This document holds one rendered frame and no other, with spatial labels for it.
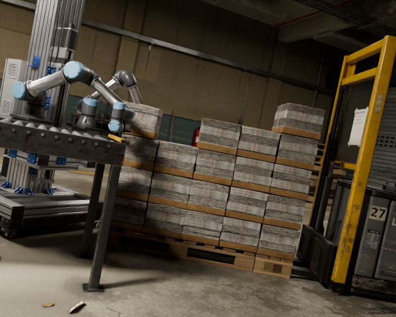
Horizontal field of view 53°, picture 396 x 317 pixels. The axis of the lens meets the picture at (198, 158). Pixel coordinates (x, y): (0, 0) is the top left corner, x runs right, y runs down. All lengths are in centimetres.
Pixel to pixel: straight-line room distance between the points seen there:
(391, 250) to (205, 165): 147
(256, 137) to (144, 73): 699
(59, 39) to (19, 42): 621
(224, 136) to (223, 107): 749
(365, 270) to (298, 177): 81
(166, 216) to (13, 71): 165
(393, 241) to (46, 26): 300
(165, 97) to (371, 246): 747
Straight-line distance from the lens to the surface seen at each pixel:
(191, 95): 1007
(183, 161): 292
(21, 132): 209
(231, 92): 1051
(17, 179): 338
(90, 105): 333
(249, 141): 295
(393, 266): 328
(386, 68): 309
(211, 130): 292
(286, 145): 301
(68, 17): 339
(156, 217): 298
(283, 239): 311
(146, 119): 293
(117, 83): 356
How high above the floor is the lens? 91
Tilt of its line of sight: 3 degrees down
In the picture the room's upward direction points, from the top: 11 degrees clockwise
